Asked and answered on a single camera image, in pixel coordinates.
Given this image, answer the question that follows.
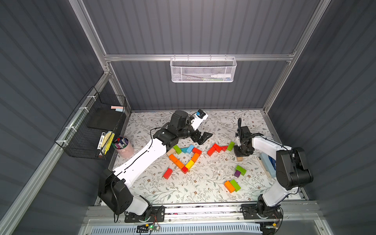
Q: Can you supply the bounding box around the white marker in basket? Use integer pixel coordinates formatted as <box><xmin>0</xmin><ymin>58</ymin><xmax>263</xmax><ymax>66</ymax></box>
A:
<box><xmin>211</xmin><ymin>73</ymin><xmax>233</xmax><ymax>82</ymax></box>

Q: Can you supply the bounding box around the small circuit board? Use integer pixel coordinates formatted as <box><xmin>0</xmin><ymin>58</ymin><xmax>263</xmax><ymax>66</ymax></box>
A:
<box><xmin>136</xmin><ymin>224</ymin><xmax>161</xmax><ymax>235</ymax></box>

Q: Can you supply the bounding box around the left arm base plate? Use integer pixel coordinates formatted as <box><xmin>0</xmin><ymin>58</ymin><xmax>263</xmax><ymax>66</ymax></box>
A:
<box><xmin>124</xmin><ymin>205</ymin><xmax>166</xmax><ymax>223</ymax></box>

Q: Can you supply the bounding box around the red block low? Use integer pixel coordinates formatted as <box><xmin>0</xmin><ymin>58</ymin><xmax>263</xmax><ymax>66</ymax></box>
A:
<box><xmin>213</xmin><ymin>144</ymin><xmax>222</xmax><ymax>153</ymax></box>

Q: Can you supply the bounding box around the orange block bottom pair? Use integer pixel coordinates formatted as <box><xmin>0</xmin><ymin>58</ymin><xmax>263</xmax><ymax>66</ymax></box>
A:
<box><xmin>224</xmin><ymin>181</ymin><xmax>235</xmax><ymax>193</ymax></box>

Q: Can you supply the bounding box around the red small block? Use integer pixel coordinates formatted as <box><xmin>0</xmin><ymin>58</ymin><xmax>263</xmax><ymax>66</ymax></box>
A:
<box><xmin>181</xmin><ymin>166</ymin><xmax>189</xmax><ymax>174</ymax></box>

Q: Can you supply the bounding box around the black wire mesh basket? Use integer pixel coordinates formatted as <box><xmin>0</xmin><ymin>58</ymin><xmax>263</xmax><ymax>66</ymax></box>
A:
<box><xmin>55</xmin><ymin>87</ymin><xmax>128</xmax><ymax>160</ymax></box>

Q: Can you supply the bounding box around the green block bottom pair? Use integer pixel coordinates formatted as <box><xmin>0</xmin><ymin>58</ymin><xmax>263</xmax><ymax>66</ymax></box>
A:
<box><xmin>230</xmin><ymin>180</ymin><xmax>241</xmax><ymax>192</ymax></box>

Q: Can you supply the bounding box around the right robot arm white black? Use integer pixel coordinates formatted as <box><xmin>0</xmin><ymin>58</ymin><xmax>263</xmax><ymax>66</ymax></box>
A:
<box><xmin>234</xmin><ymin>119</ymin><xmax>313</xmax><ymax>213</ymax></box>

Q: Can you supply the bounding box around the white wire mesh basket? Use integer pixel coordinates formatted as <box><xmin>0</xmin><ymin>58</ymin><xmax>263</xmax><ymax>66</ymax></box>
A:
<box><xmin>170</xmin><ymin>56</ymin><xmax>237</xmax><ymax>83</ymax></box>

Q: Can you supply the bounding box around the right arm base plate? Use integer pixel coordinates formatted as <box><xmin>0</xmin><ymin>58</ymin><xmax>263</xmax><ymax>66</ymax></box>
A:
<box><xmin>240</xmin><ymin>202</ymin><xmax>283</xmax><ymax>220</ymax></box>

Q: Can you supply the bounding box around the red long block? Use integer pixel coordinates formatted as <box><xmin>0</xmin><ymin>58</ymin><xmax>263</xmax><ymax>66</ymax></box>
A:
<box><xmin>163</xmin><ymin>168</ymin><xmax>173</xmax><ymax>180</ymax></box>

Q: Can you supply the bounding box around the light blue block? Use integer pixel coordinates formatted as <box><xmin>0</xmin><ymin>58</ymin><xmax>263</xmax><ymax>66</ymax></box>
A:
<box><xmin>186</xmin><ymin>145</ymin><xmax>194</xmax><ymax>154</ymax></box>

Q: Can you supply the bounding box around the yellow highlighter pack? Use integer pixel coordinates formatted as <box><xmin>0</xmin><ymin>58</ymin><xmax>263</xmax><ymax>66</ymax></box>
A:
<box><xmin>100</xmin><ymin>131</ymin><xmax>115</xmax><ymax>156</ymax></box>

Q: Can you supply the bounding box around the yellow block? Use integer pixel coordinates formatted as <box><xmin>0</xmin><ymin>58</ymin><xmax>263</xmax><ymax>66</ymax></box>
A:
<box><xmin>186</xmin><ymin>160</ymin><xmax>195</xmax><ymax>170</ymax></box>

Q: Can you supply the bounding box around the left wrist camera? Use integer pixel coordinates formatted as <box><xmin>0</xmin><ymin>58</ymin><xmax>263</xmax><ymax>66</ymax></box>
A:
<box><xmin>191</xmin><ymin>109</ymin><xmax>209</xmax><ymax>130</ymax></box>

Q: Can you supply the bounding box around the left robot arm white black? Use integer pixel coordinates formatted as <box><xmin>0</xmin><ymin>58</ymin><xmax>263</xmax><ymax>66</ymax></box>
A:
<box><xmin>98</xmin><ymin>109</ymin><xmax>212</xmax><ymax>220</ymax></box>

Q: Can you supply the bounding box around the black notebook in basket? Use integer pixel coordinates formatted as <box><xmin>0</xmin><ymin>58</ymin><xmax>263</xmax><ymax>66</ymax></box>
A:
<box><xmin>87</xmin><ymin>108</ymin><xmax>123</xmax><ymax>131</ymax></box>

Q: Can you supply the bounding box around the orange block low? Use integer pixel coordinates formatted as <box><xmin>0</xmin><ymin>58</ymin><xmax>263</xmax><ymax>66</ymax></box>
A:
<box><xmin>175</xmin><ymin>160</ymin><xmax>185</xmax><ymax>169</ymax></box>

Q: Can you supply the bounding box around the beige wooden block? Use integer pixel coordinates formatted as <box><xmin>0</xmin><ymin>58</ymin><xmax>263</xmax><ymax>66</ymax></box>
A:
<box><xmin>166</xmin><ymin>148</ymin><xmax>176</xmax><ymax>156</ymax></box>

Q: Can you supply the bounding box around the pink pen cup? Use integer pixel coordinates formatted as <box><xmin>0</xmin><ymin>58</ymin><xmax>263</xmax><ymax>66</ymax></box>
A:
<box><xmin>112</xmin><ymin>136</ymin><xmax>134</xmax><ymax>159</ymax></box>

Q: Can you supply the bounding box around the purple small block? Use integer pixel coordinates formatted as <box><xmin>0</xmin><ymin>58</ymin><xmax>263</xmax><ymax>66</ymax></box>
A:
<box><xmin>234</xmin><ymin>170</ymin><xmax>241</xmax><ymax>178</ymax></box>

